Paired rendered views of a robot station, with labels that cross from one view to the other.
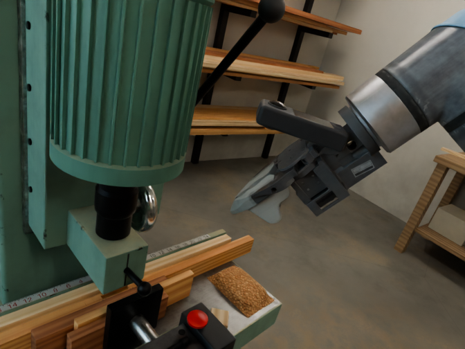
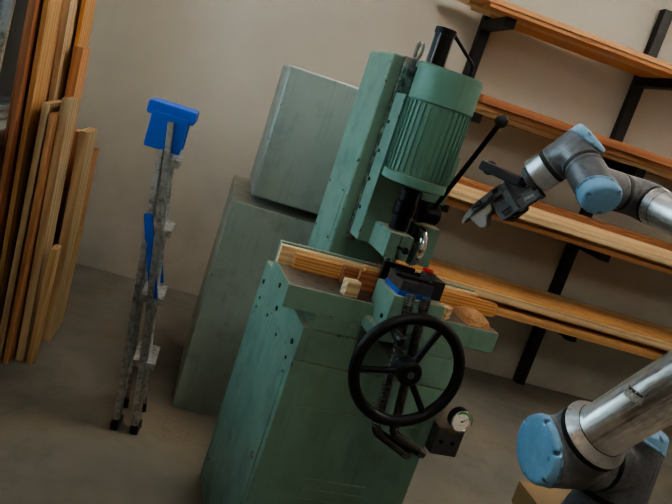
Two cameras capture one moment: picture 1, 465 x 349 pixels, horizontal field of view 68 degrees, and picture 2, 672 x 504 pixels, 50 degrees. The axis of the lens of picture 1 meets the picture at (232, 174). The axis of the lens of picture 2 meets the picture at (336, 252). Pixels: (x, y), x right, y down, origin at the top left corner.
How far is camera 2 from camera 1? 150 cm
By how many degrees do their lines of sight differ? 32
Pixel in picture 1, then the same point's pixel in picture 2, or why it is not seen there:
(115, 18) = (425, 115)
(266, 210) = (479, 218)
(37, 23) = (393, 120)
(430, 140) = not seen: outside the picture
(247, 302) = (470, 317)
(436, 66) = (556, 145)
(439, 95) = (556, 158)
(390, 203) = not seen: outside the picture
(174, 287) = not seen: hidden behind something
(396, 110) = (538, 164)
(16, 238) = (339, 240)
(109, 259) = (392, 233)
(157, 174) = (426, 185)
